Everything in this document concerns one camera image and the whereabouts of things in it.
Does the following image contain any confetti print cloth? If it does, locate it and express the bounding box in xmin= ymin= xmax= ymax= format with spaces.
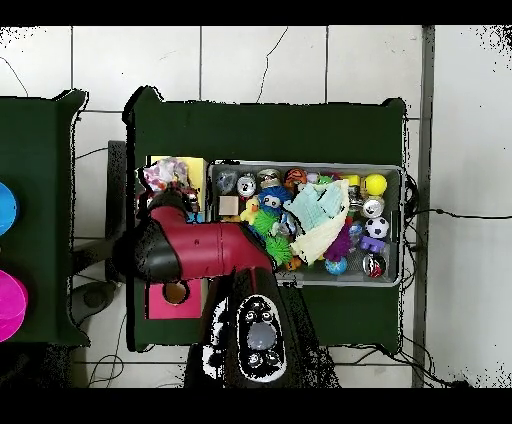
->
xmin=141 ymin=157 xmax=191 ymax=194

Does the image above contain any light blue muslin cloth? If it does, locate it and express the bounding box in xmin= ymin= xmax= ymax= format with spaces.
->
xmin=282 ymin=182 xmax=345 ymax=233

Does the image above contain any cream muslin cloth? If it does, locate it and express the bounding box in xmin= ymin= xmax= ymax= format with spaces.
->
xmin=289 ymin=179 xmax=352 ymax=266

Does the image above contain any wooden box with three holes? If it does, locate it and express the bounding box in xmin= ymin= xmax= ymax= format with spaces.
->
xmin=145 ymin=155 xmax=209 ymax=320

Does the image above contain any plain wooden cube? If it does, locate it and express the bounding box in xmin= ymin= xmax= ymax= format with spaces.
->
xmin=218 ymin=194 xmax=240 ymax=216

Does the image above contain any yellow plush duck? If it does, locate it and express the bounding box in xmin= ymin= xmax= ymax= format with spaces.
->
xmin=239 ymin=198 xmax=261 ymax=225

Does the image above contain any blue furry monster toy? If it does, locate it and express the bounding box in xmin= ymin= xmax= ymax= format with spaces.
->
xmin=257 ymin=185 xmax=293 ymax=212

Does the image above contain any dark green table cloth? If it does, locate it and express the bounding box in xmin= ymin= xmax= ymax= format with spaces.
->
xmin=123 ymin=85 xmax=409 ymax=353
xmin=0 ymin=89 xmax=91 ymax=347

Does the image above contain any green spiky ball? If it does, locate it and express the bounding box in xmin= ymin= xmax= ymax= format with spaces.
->
xmin=264 ymin=236 xmax=294 ymax=267

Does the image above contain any orange tiger striped toy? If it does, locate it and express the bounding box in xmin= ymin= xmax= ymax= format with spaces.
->
xmin=284 ymin=167 xmax=308 ymax=189

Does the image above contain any yellow tennis ball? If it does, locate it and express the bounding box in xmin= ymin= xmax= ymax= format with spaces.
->
xmin=362 ymin=172 xmax=389 ymax=197

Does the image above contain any blue round disc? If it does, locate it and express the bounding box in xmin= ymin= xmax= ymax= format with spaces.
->
xmin=0 ymin=181 xmax=20 ymax=237

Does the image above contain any black and white soccer ball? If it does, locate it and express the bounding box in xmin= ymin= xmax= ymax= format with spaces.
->
xmin=364 ymin=216 xmax=391 ymax=240

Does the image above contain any magenta round disc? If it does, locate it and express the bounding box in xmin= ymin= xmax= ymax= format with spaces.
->
xmin=0 ymin=269 xmax=29 ymax=343

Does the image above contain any black floor cable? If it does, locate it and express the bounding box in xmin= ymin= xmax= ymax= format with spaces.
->
xmin=403 ymin=207 xmax=512 ymax=220

